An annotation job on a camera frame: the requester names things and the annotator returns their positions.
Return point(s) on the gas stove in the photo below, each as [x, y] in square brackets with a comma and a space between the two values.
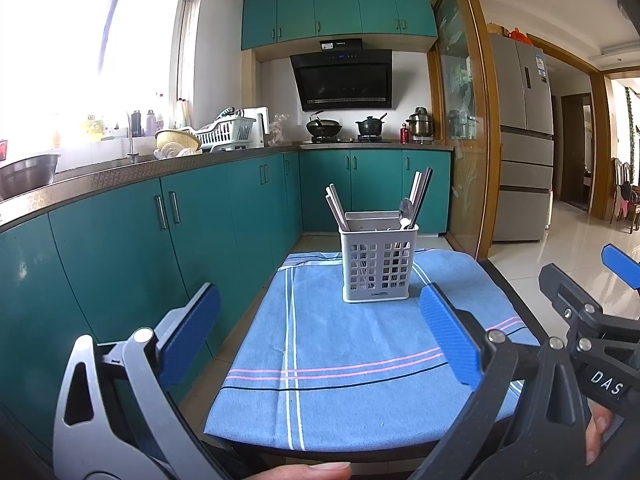
[345, 140]

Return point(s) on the black range hood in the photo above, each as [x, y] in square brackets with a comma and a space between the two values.
[345, 80]

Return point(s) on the yellow oil bottle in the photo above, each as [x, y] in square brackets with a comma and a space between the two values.
[92, 130]

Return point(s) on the blue striped cloth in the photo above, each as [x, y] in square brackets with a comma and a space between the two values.
[350, 350]

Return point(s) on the teal kitchen cabinets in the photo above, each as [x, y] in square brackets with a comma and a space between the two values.
[340, 10]
[125, 240]

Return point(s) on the beige bowl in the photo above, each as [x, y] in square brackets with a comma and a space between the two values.
[177, 139]

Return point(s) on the metal basin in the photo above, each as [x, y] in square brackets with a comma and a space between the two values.
[25, 175]

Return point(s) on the green garland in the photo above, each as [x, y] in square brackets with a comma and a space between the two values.
[631, 125]

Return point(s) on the person's left hand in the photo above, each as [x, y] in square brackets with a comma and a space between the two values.
[310, 471]

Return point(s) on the wooden framed glass door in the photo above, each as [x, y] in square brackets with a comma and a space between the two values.
[482, 110]

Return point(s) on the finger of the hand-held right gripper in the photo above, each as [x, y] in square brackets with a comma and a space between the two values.
[622, 266]
[565, 287]

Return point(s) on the teal upper kitchen cabinets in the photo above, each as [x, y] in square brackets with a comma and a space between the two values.
[340, 10]

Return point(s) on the white kitchen appliance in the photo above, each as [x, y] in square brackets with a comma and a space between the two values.
[260, 125]

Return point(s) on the person's right hand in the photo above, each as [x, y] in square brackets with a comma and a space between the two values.
[600, 430]

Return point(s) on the red bag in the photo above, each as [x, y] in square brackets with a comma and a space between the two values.
[520, 36]

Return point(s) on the wooden doorway frame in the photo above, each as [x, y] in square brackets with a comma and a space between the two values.
[597, 150]

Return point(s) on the dark brown door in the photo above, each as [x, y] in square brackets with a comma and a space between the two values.
[572, 160]

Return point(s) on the white plastic utensil basket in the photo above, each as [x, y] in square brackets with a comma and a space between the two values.
[380, 294]

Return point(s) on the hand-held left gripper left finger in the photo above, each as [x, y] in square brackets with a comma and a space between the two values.
[192, 330]

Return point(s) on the black wok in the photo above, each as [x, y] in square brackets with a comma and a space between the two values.
[324, 127]

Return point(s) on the red bottle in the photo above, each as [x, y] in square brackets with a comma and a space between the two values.
[404, 134]

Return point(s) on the stainless steel pot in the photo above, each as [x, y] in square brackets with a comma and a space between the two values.
[420, 124]

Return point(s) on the clear plastic bag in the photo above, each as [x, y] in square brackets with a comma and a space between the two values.
[280, 130]

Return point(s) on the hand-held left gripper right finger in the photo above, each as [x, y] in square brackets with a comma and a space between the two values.
[447, 335]

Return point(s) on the white dish rack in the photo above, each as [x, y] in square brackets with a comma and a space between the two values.
[225, 132]

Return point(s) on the teal lower kitchen cabinets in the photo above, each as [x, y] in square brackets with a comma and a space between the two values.
[125, 240]

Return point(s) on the grey refrigerator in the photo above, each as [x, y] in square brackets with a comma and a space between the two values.
[520, 160]

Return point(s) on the kitchen window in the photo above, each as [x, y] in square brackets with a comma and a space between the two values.
[75, 35]

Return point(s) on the brown kitchen countertop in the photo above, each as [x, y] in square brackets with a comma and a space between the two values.
[100, 180]

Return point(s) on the black cooking pot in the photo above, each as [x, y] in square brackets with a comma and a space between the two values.
[370, 127]

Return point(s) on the dark chopsticks pair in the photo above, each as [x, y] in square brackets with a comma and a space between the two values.
[415, 190]

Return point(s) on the silver chopstick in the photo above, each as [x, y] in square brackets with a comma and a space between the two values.
[334, 212]
[338, 205]

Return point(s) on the wooden dining chairs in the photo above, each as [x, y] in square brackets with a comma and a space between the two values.
[625, 200]

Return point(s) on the white bottle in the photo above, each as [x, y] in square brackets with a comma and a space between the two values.
[181, 112]

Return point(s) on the dark chopstick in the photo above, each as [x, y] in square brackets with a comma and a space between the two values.
[426, 192]
[420, 200]

